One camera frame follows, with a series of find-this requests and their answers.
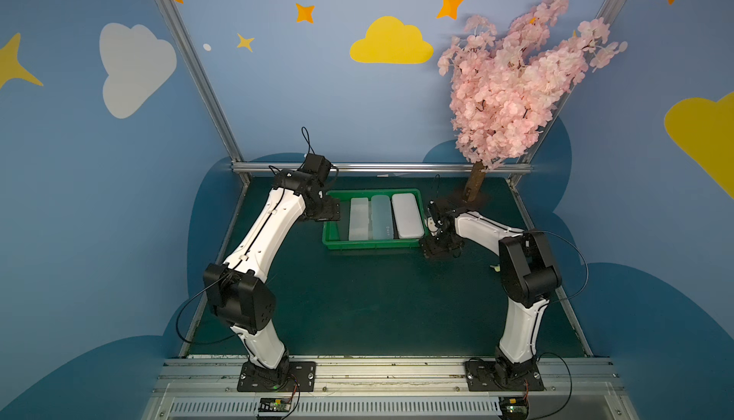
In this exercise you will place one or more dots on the circuit board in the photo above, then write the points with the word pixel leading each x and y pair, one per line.
pixel 274 406
pixel 513 408

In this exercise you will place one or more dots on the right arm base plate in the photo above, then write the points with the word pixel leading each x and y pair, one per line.
pixel 501 375

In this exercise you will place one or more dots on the left circuit board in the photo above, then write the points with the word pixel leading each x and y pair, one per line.
pixel 274 406

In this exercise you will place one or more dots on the right circuit board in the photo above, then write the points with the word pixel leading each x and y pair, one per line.
pixel 513 408

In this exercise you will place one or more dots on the aluminium front rail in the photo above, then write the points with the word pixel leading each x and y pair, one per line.
pixel 204 387

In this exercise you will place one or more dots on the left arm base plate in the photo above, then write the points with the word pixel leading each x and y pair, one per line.
pixel 291 376

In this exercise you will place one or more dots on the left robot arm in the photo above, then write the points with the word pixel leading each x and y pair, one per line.
pixel 236 289

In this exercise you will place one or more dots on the white opaque pencil case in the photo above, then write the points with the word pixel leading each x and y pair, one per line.
pixel 407 216

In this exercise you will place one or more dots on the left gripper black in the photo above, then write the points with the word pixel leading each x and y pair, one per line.
pixel 328 210

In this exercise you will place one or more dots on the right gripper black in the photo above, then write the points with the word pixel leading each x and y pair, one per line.
pixel 434 246

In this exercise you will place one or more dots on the green plastic storage tray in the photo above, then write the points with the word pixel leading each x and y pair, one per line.
pixel 335 233

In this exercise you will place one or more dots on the light blue pencil case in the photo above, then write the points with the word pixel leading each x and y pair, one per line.
pixel 381 215

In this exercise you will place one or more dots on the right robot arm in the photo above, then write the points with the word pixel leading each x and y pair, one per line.
pixel 528 269

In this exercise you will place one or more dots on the frosted pencil case front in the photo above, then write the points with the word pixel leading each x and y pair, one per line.
pixel 359 220

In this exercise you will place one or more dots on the pink blossom artificial tree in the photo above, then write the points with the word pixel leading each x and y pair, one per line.
pixel 505 87

